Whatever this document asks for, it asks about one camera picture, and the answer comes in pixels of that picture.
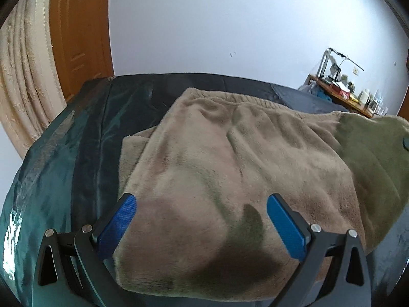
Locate glass jars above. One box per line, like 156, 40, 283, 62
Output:
367, 94, 389, 116

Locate beige curtain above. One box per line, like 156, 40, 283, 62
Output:
0, 0, 67, 160

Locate grey plastic bag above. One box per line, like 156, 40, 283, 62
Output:
299, 81, 333, 103

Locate wooden desk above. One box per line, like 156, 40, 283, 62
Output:
307, 73, 376, 119

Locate brown wooden panel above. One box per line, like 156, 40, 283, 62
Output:
397, 83, 409, 122

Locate brown fleece blanket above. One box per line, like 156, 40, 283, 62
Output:
113, 87, 409, 304

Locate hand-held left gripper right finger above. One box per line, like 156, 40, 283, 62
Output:
267, 193, 373, 307

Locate brown wooden door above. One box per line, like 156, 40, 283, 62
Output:
49, 0, 116, 103

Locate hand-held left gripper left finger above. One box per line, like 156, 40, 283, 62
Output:
32, 193, 138, 307

